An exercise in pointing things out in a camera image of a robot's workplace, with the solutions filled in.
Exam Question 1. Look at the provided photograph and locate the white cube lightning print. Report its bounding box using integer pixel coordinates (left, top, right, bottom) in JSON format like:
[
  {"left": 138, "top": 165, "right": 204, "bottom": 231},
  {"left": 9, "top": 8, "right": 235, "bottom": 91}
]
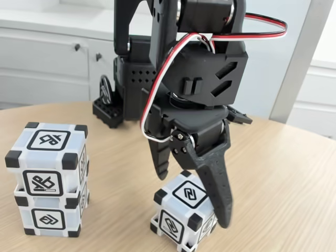
[{"left": 150, "top": 170, "right": 220, "bottom": 252}]

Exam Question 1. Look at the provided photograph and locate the white cube crossed lines print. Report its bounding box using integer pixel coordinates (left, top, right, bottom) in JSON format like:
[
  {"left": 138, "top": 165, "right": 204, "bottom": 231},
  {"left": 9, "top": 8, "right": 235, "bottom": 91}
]
[{"left": 5, "top": 122, "right": 89, "bottom": 196}]

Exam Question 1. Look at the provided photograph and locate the black disc with white lines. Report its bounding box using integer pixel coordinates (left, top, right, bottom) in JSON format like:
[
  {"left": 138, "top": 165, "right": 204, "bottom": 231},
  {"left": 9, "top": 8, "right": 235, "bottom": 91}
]
[{"left": 99, "top": 75, "right": 116, "bottom": 106}]

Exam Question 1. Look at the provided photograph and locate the white cube nested diamond print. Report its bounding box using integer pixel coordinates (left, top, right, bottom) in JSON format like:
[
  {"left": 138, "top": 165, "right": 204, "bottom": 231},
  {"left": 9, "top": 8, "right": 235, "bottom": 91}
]
[{"left": 14, "top": 181, "right": 90, "bottom": 237}]

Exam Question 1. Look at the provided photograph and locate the white side cabinet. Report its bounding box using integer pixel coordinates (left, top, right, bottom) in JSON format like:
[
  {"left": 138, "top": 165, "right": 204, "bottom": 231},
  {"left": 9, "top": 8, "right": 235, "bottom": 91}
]
[{"left": 292, "top": 39, "right": 336, "bottom": 139}]

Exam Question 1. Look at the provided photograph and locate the long white drawer cabinet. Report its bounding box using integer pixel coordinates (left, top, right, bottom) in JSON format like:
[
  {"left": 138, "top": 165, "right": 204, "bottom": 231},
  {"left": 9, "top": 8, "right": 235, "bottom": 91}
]
[{"left": 0, "top": 7, "right": 212, "bottom": 109}]

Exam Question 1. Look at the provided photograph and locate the camera board on black bracket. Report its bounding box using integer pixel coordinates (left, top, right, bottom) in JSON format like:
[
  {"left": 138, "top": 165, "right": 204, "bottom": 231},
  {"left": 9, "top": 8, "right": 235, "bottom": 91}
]
[{"left": 226, "top": 106, "right": 254, "bottom": 126}]

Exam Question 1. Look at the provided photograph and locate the red white servo cable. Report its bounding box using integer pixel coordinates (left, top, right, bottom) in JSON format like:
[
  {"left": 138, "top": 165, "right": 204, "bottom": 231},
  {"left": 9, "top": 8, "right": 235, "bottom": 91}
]
[
  {"left": 207, "top": 13, "right": 288, "bottom": 43},
  {"left": 140, "top": 33, "right": 218, "bottom": 144}
]

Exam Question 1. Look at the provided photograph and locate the grey slanted frame post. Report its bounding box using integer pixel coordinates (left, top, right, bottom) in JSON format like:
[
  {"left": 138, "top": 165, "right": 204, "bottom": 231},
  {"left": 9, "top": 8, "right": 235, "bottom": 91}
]
[{"left": 269, "top": 0, "right": 336, "bottom": 124}]

